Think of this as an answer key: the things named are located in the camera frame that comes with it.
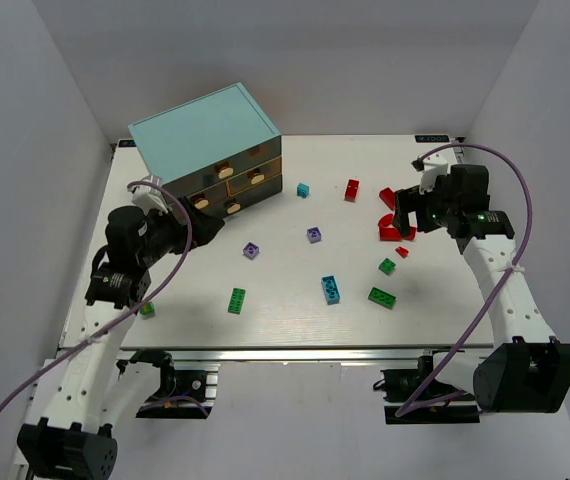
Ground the red arch lego piece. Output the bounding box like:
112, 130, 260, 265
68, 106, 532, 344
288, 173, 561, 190
378, 213, 417, 241

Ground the small red lego piece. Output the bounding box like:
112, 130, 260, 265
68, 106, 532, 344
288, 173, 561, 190
396, 246, 409, 258

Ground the red rectangular lego brick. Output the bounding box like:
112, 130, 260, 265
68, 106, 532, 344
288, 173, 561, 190
344, 179, 360, 202

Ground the red sloped lego brick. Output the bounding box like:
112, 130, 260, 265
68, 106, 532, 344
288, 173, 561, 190
379, 187, 396, 211

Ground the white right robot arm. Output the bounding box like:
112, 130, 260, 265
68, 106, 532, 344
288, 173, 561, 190
393, 160, 570, 413

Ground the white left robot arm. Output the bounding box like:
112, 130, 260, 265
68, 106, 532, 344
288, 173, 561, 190
17, 199, 225, 479

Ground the purple lego brick left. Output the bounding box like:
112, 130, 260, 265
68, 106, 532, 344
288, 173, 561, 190
243, 242, 260, 260

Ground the purple lego brick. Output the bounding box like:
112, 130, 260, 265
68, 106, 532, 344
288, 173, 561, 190
243, 242, 260, 260
306, 227, 322, 244

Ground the small green lego brick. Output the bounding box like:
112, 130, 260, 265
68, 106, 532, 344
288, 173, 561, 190
378, 258, 396, 275

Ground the teal drawer cabinet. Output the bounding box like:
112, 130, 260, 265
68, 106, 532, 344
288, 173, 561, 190
129, 83, 283, 218

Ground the green yellow lego piece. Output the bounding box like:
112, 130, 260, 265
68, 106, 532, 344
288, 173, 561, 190
139, 302, 155, 318

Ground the long green lego brick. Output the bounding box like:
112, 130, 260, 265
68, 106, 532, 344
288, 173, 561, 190
228, 288, 246, 314

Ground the purple lego brick right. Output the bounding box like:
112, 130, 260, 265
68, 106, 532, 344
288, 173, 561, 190
306, 227, 322, 244

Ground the green lego brick right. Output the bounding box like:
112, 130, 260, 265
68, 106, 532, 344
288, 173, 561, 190
368, 287, 396, 309

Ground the small cyan lego brick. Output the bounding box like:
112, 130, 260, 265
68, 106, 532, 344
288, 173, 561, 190
296, 183, 309, 198

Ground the cyan long lego brick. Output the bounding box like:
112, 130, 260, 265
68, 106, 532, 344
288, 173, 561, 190
321, 276, 340, 305

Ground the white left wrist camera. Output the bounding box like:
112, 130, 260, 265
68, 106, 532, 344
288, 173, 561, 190
128, 183, 170, 215

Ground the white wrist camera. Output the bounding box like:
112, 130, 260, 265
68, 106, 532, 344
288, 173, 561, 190
412, 153, 449, 195
128, 183, 170, 215

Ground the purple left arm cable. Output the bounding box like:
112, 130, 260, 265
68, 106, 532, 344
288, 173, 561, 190
0, 180, 194, 480

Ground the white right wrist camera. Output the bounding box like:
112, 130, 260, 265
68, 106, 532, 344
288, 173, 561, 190
412, 153, 449, 195

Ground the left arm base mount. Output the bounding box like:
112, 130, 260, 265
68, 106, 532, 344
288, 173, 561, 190
116, 349, 213, 420

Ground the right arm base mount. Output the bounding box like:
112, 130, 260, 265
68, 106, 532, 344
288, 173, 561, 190
373, 349, 481, 426

